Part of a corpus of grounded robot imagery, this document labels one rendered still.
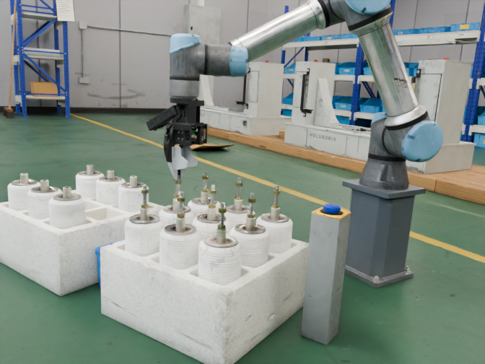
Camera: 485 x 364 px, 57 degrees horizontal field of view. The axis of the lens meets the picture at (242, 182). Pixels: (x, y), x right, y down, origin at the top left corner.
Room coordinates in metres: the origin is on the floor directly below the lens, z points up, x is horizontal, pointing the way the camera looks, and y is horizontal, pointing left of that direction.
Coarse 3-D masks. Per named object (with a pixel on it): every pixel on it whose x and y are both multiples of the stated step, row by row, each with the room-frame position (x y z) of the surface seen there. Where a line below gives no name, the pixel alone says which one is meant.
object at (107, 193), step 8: (96, 184) 1.47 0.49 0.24; (104, 184) 1.44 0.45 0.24; (112, 184) 1.45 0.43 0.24; (120, 184) 1.46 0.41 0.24; (96, 192) 1.47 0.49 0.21; (104, 192) 1.44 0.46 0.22; (112, 192) 1.45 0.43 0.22; (96, 200) 1.47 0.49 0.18; (104, 200) 1.44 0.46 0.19; (112, 200) 1.44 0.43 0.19
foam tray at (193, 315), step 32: (128, 256) 1.00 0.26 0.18; (288, 256) 1.05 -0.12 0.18; (128, 288) 0.99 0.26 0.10; (160, 288) 0.93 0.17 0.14; (192, 288) 0.88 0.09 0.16; (224, 288) 0.86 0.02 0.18; (256, 288) 0.93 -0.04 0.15; (288, 288) 1.06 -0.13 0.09; (128, 320) 0.99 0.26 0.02; (160, 320) 0.93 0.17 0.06; (192, 320) 0.88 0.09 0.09; (224, 320) 0.83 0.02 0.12; (256, 320) 0.93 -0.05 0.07; (192, 352) 0.88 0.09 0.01; (224, 352) 0.83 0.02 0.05
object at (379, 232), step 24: (360, 192) 1.38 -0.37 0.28; (384, 192) 1.30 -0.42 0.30; (408, 192) 1.34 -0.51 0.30; (360, 216) 1.37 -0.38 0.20; (384, 216) 1.32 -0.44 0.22; (408, 216) 1.37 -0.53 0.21; (360, 240) 1.37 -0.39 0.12; (384, 240) 1.32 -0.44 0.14; (360, 264) 1.36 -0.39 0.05; (384, 264) 1.32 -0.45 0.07
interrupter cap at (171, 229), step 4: (172, 224) 1.03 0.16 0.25; (168, 228) 1.00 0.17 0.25; (172, 228) 1.01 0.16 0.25; (188, 228) 1.01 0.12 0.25; (192, 228) 1.01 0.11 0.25; (196, 228) 1.01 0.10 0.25; (168, 232) 0.97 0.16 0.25; (172, 232) 0.98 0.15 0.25; (176, 232) 0.98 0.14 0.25; (180, 232) 0.98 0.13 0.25; (184, 232) 0.98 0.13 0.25; (188, 232) 0.98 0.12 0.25; (192, 232) 0.98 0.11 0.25
